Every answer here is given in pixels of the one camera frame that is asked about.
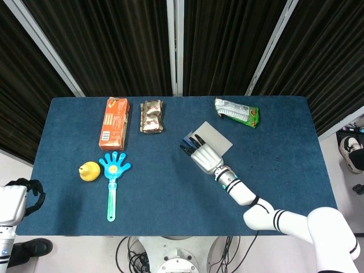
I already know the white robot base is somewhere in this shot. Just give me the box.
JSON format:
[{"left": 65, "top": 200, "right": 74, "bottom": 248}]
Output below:
[{"left": 136, "top": 235, "right": 225, "bottom": 273}]

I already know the white and black sneaker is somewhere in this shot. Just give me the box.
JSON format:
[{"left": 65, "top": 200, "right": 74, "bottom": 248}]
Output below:
[{"left": 339, "top": 135, "right": 364, "bottom": 174}]

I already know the dark ribbed partition panel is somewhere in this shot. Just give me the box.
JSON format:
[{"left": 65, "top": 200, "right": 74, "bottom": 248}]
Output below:
[
  {"left": 173, "top": 0, "right": 299, "bottom": 97},
  {"left": 5, "top": 0, "right": 179, "bottom": 97},
  {"left": 246, "top": 0, "right": 364, "bottom": 142},
  {"left": 0, "top": 0, "right": 86, "bottom": 166}
]

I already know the black cable bundle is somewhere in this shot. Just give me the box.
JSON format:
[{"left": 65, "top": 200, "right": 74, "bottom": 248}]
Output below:
[
  {"left": 207, "top": 235, "right": 242, "bottom": 273},
  {"left": 115, "top": 235, "right": 151, "bottom": 273}
]

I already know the orange carton box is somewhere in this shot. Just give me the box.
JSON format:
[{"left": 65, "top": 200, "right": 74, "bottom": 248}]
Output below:
[{"left": 98, "top": 97, "right": 131, "bottom": 151}]

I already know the black shoe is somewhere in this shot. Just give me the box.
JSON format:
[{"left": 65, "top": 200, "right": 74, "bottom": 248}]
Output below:
[{"left": 7, "top": 238, "right": 54, "bottom": 268}]

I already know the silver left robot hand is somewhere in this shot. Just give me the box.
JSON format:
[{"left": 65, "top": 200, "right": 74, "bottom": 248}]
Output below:
[{"left": 0, "top": 178, "right": 46, "bottom": 226}]

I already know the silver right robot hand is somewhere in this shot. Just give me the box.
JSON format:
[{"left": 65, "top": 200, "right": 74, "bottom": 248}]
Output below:
[{"left": 179, "top": 134, "right": 225, "bottom": 174}]

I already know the yellow pear toy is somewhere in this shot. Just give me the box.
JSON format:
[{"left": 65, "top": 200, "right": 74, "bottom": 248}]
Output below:
[{"left": 78, "top": 161, "right": 101, "bottom": 182}]

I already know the beige snack wrapper pack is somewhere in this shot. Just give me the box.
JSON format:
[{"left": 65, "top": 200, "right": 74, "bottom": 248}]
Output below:
[{"left": 139, "top": 100, "right": 165, "bottom": 134}]

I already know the blue hand clapper toy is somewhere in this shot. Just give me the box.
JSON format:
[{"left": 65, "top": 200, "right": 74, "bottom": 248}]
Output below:
[{"left": 98, "top": 151, "right": 132, "bottom": 222}]

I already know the blue rectangular box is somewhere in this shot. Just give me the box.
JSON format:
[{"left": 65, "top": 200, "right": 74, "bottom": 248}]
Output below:
[{"left": 183, "top": 121, "right": 234, "bottom": 157}]

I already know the green and white snack bag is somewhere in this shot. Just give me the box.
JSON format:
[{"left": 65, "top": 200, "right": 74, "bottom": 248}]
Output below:
[{"left": 214, "top": 97, "right": 260, "bottom": 130}]

